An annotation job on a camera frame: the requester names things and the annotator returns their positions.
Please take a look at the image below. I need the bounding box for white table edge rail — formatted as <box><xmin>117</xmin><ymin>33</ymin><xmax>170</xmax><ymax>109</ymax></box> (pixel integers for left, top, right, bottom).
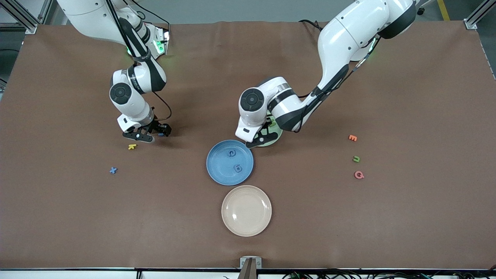
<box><xmin>0</xmin><ymin>267</ymin><xmax>496</xmax><ymax>279</ymax></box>

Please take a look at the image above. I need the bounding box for black left base cable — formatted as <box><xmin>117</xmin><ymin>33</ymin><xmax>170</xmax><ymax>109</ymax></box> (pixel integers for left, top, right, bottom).
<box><xmin>298</xmin><ymin>19</ymin><xmax>324</xmax><ymax>31</ymax></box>

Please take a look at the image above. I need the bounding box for yellow floor tape strip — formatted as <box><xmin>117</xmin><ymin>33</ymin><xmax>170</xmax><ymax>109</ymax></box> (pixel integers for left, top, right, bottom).
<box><xmin>437</xmin><ymin>0</ymin><xmax>451</xmax><ymax>21</ymax></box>

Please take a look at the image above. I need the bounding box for brown table cover sheet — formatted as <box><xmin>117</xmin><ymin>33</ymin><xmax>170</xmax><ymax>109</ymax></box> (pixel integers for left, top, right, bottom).
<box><xmin>0</xmin><ymin>20</ymin><xmax>496</xmax><ymax>270</ymax></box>

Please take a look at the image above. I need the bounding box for black cable bundle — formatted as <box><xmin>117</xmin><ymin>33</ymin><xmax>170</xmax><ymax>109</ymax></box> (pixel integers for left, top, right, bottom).
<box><xmin>282</xmin><ymin>269</ymin><xmax>496</xmax><ymax>279</ymax></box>

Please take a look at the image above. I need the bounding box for blue plate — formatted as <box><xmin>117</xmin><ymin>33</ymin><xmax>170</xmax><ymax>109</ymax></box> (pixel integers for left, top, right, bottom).
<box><xmin>206</xmin><ymin>139</ymin><xmax>254</xmax><ymax>186</ymax></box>

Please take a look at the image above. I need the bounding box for grey metal camera bracket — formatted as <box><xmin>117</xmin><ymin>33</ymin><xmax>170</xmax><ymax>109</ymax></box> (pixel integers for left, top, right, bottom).
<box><xmin>240</xmin><ymin>256</ymin><xmax>262</xmax><ymax>279</ymax></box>

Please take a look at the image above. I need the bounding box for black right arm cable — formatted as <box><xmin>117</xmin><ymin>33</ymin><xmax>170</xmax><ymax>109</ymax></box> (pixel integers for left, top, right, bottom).
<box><xmin>105</xmin><ymin>0</ymin><xmax>173</xmax><ymax>124</ymax></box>

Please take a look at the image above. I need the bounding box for aluminium extrusion frame post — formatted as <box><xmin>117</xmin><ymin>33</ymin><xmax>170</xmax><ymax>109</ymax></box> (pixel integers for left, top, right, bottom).
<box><xmin>464</xmin><ymin>0</ymin><xmax>496</xmax><ymax>30</ymax></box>
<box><xmin>0</xmin><ymin>0</ymin><xmax>53</xmax><ymax>34</ymax></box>

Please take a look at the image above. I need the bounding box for beige plate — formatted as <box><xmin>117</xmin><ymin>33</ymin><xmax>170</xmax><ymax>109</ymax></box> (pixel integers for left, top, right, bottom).
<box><xmin>221</xmin><ymin>185</ymin><xmax>272</xmax><ymax>237</ymax></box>

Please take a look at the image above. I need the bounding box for pale green plate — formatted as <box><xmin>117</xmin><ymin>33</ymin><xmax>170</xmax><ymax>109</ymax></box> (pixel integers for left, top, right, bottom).
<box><xmin>254</xmin><ymin>110</ymin><xmax>284</xmax><ymax>148</ymax></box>

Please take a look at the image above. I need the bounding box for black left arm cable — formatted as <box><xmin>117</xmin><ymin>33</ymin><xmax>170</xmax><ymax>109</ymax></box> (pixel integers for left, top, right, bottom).
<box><xmin>294</xmin><ymin>35</ymin><xmax>382</xmax><ymax>133</ymax></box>

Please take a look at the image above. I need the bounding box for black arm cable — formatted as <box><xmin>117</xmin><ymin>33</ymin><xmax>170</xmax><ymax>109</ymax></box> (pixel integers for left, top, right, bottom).
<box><xmin>294</xmin><ymin>35</ymin><xmax>382</xmax><ymax>133</ymax></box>
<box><xmin>105</xmin><ymin>0</ymin><xmax>173</xmax><ymax>124</ymax></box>

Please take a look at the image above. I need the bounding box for base connector box green light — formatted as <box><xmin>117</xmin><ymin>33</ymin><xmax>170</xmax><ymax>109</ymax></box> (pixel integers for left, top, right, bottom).
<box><xmin>154</xmin><ymin>24</ymin><xmax>171</xmax><ymax>55</ymax></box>

